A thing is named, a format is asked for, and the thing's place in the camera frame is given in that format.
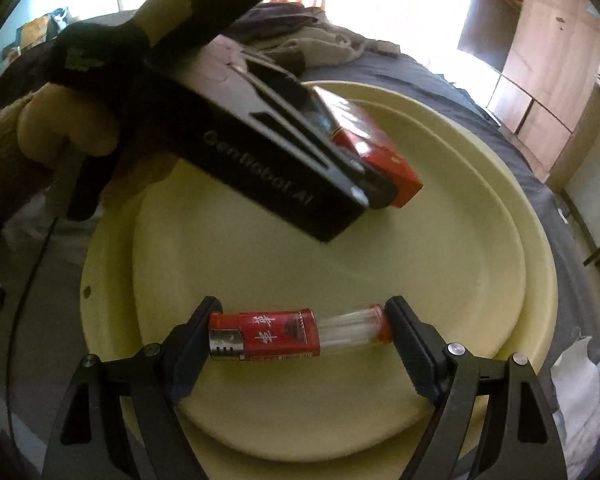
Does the white cloth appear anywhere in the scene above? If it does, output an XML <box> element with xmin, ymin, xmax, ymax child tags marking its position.
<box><xmin>550</xmin><ymin>336</ymin><xmax>600</xmax><ymax>461</ymax></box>

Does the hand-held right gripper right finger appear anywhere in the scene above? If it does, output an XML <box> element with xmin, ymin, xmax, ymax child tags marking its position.
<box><xmin>384</xmin><ymin>296</ymin><xmax>568</xmax><ymax>480</ymax></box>

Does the person's left hand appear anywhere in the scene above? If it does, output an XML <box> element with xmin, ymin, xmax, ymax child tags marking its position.
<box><xmin>17</xmin><ymin>82</ymin><xmax>122</xmax><ymax>163</ymax></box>

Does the red cigarette box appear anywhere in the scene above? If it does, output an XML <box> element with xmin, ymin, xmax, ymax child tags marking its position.
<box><xmin>325</xmin><ymin>91</ymin><xmax>424</xmax><ymax>209</ymax></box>

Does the cream plastic basin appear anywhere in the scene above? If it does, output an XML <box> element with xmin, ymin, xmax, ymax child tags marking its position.
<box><xmin>80</xmin><ymin>80</ymin><xmax>560</xmax><ymax>480</ymax></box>

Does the person's left forearm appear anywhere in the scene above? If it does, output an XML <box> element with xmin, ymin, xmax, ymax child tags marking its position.
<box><xmin>0</xmin><ymin>95</ymin><xmax>51</xmax><ymax>266</ymax></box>

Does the black cable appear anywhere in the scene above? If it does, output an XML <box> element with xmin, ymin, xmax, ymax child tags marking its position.
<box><xmin>7</xmin><ymin>217</ymin><xmax>56</xmax><ymax>441</ymax></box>

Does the colourful background clutter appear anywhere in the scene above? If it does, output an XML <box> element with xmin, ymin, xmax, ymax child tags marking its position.
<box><xmin>2</xmin><ymin>7</ymin><xmax>73</xmax><ymax>58</ymax></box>

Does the wooden wardrobe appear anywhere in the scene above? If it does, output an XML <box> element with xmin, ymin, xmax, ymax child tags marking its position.
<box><xmin>457</xmin><ymin>0</ymin><xmax>600</xmax><ymax>192</ymax></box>

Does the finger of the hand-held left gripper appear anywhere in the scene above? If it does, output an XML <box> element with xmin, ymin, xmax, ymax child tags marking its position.
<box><xmin>250</xmin><ymin>77</ymin><xmax>399</xmax><ymax>211</ymax></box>
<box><xmin>242</xmin><ymin>52</ymin><xmax>331</xmax><ymax>131</ymax></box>

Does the pile of clothes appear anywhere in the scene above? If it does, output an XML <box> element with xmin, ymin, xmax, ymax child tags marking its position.
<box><xmin>240</xmin><ymin>5</ymin><xmax>398</xmax><ymax>68</ymax></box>

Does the red lighter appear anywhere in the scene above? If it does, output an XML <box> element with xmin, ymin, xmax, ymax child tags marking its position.
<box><xmin>208</xmin><ymin>304</ymin><xmax>395</xmax><ymax>363</ymax></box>

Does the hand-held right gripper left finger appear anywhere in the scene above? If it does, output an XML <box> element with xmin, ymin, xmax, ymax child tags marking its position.
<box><xmin>42</xmin><ymin>296</ymin><xmax>224</xmax><ymax>480</ymax></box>

